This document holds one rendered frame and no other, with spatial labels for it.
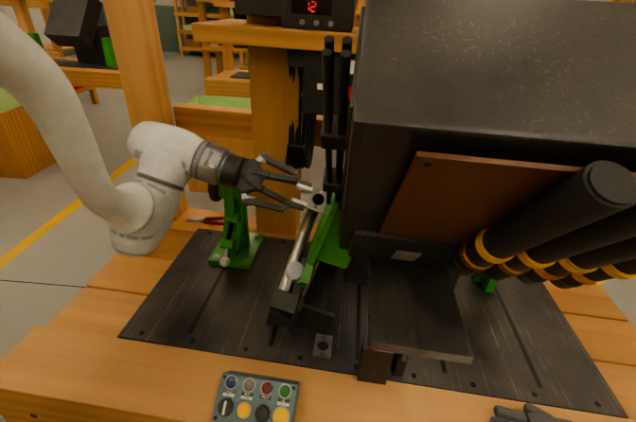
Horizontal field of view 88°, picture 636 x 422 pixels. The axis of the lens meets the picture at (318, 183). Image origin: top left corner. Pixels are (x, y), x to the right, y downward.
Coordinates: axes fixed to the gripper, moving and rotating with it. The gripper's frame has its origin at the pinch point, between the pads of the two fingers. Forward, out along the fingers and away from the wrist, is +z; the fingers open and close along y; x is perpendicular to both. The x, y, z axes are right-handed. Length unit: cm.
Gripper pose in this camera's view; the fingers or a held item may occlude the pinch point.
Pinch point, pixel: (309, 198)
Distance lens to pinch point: 75.2
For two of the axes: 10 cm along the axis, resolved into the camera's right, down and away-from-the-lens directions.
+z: 9.4, 3.4, 0.4
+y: 3.2, -9.1, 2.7
